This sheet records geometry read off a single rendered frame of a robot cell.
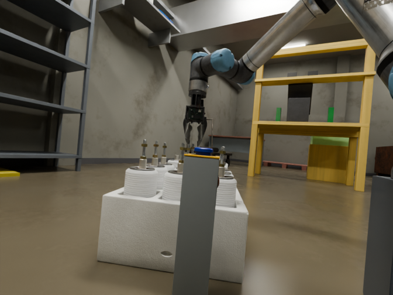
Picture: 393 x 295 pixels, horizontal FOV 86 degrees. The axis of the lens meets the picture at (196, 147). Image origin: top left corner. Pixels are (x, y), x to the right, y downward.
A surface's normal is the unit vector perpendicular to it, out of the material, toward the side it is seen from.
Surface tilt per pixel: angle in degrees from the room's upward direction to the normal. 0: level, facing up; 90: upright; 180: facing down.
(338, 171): 90
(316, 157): 90
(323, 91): 90
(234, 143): 90
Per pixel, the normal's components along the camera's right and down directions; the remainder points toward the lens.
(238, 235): -0.11, -0.02
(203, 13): -0.47, -0.05
